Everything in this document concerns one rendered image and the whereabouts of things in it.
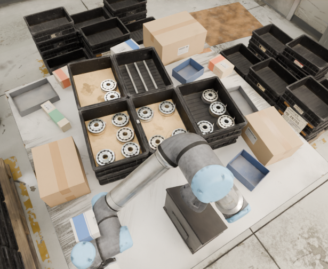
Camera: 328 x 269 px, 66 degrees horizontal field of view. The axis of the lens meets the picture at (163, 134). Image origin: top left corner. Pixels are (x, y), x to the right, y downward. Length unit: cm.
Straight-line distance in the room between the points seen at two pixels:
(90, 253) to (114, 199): 18
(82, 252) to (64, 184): 57
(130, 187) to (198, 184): 26
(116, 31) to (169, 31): 85
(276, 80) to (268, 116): 104
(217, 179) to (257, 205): 89
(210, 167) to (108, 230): 41
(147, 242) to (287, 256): 128
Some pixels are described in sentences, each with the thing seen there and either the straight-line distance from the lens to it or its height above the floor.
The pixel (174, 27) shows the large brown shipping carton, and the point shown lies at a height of 90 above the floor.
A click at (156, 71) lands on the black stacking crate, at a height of 83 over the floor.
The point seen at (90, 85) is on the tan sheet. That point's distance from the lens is 179.
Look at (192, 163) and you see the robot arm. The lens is 73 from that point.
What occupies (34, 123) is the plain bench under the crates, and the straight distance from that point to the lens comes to 187.
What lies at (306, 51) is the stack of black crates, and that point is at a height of 50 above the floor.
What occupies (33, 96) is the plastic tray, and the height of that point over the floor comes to 70.
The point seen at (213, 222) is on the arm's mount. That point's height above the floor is 87.
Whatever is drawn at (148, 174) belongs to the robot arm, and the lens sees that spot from 84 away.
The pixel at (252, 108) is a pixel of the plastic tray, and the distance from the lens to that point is 192.
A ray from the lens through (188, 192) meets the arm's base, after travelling 121.
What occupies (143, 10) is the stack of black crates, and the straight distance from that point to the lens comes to 307.
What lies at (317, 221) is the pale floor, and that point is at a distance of 257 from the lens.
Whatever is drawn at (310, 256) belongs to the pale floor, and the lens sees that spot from 245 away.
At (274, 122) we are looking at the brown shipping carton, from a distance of 170.
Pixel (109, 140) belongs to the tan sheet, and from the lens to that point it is 150.
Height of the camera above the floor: 210
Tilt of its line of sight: 57 degrees down
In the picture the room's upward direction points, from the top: 5 degrees clockwise
